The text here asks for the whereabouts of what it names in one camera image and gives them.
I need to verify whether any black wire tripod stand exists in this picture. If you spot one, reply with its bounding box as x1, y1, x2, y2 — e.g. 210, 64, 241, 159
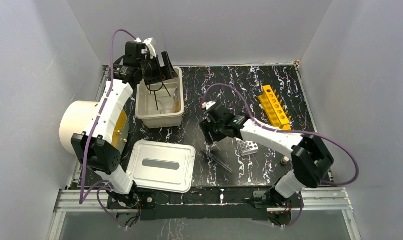
146, 82, 172, 111

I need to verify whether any white bin lid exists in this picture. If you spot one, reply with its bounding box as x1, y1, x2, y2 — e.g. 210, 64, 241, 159
126, 140, 196, 194

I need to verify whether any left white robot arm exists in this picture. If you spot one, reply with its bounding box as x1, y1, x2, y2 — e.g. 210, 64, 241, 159
71, 38, 178, 208

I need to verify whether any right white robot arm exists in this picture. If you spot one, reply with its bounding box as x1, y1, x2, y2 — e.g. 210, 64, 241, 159
200, 101, 335, 207

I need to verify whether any beige plastic bin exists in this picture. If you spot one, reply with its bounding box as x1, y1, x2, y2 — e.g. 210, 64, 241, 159
135, 67, 185, 129

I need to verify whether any metal perforated tube rack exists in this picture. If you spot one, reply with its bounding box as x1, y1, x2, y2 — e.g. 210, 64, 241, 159
236, 138, 259, 157

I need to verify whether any yellow test tube rack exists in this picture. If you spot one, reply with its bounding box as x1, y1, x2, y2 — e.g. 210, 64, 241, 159
258, 85, 292, 131

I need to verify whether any white cylindrical centrifuge drum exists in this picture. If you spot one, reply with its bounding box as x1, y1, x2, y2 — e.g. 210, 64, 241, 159
59, 101, 129, 156

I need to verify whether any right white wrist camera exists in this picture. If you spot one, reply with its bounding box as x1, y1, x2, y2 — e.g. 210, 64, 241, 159
201, 101, 216, 112

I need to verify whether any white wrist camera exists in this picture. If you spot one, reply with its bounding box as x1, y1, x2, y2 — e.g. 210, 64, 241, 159
134, 37, 158, 59
201, 101, 216, 112

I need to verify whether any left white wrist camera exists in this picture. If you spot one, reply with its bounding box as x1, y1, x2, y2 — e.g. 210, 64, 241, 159
134, 37, 158, 59

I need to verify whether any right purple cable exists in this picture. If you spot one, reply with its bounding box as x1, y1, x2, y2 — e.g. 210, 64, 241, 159
201, 83, 360, 228

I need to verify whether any purple cable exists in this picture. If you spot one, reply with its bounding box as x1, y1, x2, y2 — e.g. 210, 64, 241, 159
201, 83, 360, 228
78, 29, 138, 229

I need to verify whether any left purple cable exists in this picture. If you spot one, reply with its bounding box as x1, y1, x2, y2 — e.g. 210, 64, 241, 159
78, 29, 138, 229

